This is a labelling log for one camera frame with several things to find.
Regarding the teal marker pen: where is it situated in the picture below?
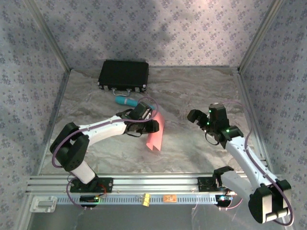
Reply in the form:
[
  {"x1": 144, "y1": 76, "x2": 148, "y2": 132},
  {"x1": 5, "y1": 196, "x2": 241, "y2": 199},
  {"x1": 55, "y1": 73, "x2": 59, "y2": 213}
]
[{"x1": 115, "y1": 96, "x2": 154, "y2": 110}]

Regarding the black briefcase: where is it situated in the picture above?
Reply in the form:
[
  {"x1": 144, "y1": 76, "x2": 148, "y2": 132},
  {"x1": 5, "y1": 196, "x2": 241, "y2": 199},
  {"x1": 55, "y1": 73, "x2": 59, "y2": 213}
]
[{"x1": 97, "y1": 59, "x2": 150, "y2": 94}]

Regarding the yellow binder clip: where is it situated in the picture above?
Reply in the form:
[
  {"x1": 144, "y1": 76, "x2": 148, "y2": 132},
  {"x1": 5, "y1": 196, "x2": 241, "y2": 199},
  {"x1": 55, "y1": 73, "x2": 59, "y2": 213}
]
[{"x1": 141, "y1": 193, "x2": 152, "y2": 207}]

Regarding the black right controller board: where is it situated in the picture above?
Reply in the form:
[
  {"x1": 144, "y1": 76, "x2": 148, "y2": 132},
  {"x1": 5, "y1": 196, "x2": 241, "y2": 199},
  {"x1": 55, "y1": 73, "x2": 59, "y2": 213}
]
[{"x1": 215, "y1": 194, "x2": 234, "y2": 208}]

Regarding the black controller board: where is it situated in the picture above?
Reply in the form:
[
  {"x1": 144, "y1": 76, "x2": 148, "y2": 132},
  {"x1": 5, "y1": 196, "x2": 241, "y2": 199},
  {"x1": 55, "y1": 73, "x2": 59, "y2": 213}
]
[
  {"x1": 215, "y1": 194, "x2": 234, "y2": 208},
  {"x1": 79, "y1": 195, "x2": 100, "y2": 204}
]

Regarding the black left controller board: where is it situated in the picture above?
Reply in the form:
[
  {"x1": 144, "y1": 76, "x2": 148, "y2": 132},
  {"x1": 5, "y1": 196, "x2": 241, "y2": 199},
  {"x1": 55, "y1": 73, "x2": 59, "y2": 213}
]
[{"x1": 79, "y1": 195, "x2": 100, "y2": 204}]

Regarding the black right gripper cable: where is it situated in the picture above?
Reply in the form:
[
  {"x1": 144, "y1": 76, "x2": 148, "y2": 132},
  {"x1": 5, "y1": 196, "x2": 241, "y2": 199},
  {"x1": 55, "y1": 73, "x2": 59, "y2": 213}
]
[{"x1": 204, "y1": 132, "x2": 218, "y2": 146}]

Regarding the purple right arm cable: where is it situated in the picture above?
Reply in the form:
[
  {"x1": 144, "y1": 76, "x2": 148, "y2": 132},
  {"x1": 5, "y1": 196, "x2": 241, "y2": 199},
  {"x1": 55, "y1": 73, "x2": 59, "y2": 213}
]
[{"x1": 219, "y1": 100, "x2": 295, "y2": 226}]

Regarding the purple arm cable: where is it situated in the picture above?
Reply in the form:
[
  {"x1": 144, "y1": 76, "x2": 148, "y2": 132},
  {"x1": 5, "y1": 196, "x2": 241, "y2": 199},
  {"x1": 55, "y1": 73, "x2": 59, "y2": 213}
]
[
  {"x1": 219, "y1": 100, "x2": 295, "y2": 226},
  {"x1": 52, "y1": 96, "x2": 160, "y2": 211}
]

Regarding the aluminium side rail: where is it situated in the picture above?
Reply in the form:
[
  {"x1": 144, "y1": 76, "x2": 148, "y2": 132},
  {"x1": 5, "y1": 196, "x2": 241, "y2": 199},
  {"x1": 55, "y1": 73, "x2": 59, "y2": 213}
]
[
  {"x1": 37, "y1": 69, "x2": 72, "y2": 175},
  {"x1": 236, "y1": 68, "x2": 273, "y2": 174}
]

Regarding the aluminium mounting rail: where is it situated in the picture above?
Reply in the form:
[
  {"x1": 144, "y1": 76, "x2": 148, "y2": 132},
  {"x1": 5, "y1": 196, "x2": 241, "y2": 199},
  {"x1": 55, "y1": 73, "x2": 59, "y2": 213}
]
[{"x1": 25, "y1": 173, "x2": 283, "y2": 194}]

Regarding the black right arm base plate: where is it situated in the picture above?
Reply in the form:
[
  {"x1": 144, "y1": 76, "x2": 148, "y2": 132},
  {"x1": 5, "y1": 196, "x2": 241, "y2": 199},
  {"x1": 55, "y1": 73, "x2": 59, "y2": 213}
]
[{"x1": 197, "y1": 176, "x2": 228, "y2": 193}]

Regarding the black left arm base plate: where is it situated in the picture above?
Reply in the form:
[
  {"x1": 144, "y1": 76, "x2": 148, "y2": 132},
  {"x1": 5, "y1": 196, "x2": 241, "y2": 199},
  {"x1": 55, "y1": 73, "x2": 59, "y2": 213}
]
[{"x1": 69, "y1": 176, "x2": 114, "y2": 194}]

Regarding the slotted grey cable duct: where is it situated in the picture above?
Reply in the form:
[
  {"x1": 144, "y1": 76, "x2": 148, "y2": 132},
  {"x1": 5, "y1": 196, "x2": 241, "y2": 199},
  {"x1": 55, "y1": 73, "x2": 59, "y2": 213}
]
[{"x1": 55, "y1": 193, "x2": 237, "y2": 206}]

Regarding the aluminium frame post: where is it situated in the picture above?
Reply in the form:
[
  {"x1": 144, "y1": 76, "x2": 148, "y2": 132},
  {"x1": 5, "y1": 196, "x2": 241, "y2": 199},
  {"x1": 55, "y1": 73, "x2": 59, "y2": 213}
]
[
  {"x1": 23, "y1": 0, "x2": 72, "y2": 71},
  {"x1": 237, "y1": 0, "x2": 286, "y2": 72}
]

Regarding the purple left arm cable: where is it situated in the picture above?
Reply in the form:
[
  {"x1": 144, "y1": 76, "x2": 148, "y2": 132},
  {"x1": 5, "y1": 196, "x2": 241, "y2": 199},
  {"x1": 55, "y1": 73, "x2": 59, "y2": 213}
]
[{"x1": 52, "y1": 96, "x2": 160, "y2": 211}]

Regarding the white metal bracket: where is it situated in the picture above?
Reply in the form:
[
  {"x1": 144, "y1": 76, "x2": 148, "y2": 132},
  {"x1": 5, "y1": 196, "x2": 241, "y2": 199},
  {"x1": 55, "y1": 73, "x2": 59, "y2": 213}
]
[{"x1": 29, "y1": 195, "x2": 58, "y2": 213}]

